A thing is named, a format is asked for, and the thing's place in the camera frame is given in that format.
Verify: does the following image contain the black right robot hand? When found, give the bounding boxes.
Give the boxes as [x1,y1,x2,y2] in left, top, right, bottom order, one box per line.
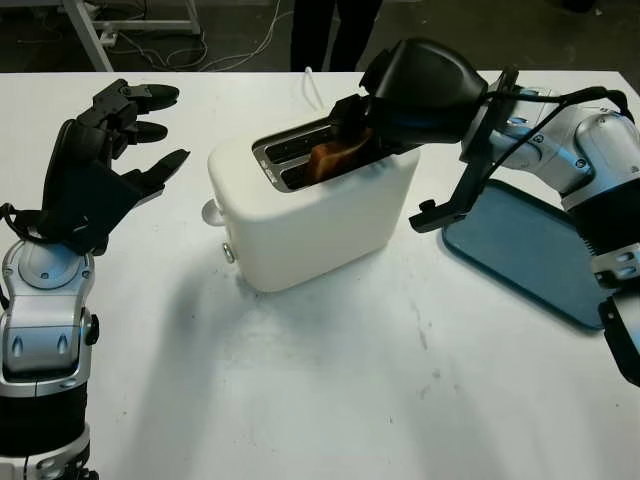
[327,37,489,160]

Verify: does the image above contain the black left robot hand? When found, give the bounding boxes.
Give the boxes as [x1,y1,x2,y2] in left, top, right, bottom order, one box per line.
[42,78,194,211]

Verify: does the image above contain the brown toast slice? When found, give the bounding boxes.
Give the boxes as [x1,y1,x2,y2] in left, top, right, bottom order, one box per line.
[308,127,375,181]

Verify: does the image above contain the person in black trousers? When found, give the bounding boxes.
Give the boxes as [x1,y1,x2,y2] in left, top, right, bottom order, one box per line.
[290,0,382,74]

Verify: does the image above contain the white toaster lever knob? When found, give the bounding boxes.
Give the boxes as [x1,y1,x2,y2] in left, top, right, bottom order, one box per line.
[201,198,225,225]

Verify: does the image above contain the white two-slot toaster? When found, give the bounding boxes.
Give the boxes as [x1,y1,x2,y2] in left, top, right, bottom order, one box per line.
[207,117,421,294]

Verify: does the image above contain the white metal table leg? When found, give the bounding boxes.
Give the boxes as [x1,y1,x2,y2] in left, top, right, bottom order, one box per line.
[69,0,114,74]

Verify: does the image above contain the blue plastic tray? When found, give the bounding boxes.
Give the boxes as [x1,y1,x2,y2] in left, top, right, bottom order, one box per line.
[439,178,606,331]

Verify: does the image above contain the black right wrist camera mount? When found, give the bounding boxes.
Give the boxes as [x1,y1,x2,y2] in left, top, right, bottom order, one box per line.
[408,67,519,235]

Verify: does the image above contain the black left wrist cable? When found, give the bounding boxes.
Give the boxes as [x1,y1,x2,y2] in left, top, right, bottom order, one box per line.
[0,202,44,242]

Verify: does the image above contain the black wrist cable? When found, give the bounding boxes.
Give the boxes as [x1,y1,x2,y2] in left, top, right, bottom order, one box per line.
[0,202,44,242]
[487,84,632,151]

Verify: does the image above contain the white toaster power cord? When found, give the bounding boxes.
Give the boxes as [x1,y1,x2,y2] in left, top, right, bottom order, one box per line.
[301,67,324,112]

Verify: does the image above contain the white metal rack frame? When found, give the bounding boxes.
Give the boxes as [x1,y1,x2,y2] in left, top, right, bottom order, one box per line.
[92,0,204,37]

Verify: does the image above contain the white floor cables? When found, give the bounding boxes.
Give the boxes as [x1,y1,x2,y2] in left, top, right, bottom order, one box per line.
[114,0,296,74]

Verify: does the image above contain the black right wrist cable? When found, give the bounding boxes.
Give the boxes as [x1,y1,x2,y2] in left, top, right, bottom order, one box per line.
[487,84,632,151]

